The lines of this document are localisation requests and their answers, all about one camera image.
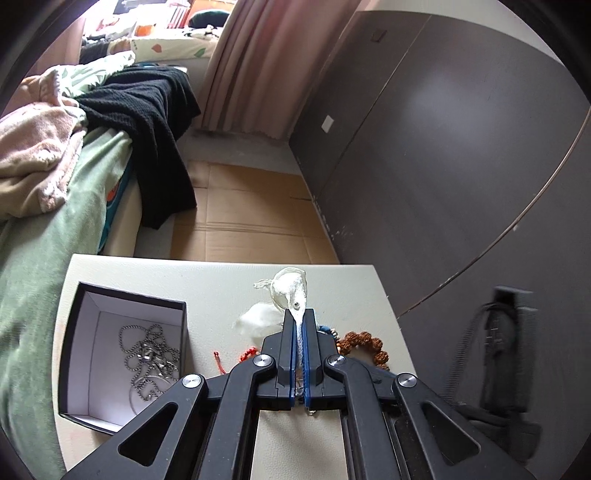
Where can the pink curtain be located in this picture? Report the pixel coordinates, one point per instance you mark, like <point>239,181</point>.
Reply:
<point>258,69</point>

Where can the light green patterned quilt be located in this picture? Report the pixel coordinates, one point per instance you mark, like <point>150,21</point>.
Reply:
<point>92,69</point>

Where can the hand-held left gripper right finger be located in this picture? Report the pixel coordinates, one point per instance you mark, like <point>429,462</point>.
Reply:
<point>306,369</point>

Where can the black knit blanket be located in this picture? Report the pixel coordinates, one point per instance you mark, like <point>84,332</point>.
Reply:
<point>152,120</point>

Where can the green bed sheet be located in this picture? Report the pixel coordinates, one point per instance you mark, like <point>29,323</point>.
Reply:
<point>46,277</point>

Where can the white butterfly ornament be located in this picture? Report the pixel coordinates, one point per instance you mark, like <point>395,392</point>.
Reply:
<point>258,318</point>

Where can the floral print cushion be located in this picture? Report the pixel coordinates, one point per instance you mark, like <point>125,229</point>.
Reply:
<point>171,46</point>

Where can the orange cup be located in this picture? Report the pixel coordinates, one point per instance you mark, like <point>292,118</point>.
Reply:
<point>145,30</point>

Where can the flat cardboard sheet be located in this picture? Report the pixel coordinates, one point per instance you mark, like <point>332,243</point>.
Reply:
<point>249,207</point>

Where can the beige bed base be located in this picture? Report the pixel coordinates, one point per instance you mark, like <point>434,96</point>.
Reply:
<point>122,230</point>

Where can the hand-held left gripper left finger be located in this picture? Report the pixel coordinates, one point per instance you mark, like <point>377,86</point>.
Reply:
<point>292,369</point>

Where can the black jewelry box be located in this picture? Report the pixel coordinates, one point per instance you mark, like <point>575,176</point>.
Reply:
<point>106,323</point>

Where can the pink fleece blanket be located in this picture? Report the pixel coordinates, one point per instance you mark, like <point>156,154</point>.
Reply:
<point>32,152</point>

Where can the black cushion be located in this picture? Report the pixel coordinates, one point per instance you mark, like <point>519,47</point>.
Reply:
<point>210,18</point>

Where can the white wall socket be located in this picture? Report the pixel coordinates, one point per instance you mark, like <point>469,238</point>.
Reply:
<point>328,123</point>

